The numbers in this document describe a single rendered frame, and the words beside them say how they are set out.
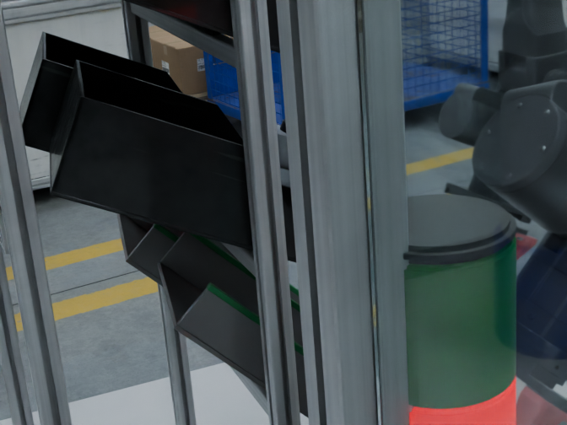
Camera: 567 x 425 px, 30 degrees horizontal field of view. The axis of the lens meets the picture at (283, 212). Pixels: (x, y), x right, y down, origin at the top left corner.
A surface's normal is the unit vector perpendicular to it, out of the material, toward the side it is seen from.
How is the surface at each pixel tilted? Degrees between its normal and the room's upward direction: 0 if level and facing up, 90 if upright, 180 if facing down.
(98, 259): 0
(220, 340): 90
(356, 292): 90
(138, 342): 0
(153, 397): 0
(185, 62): 90
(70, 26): 90
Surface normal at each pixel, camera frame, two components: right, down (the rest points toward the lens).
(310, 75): -0.92, 0.20
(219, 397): -0.07, -0.93
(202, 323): 0.21, 0.33
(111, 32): 0.48, 0.27
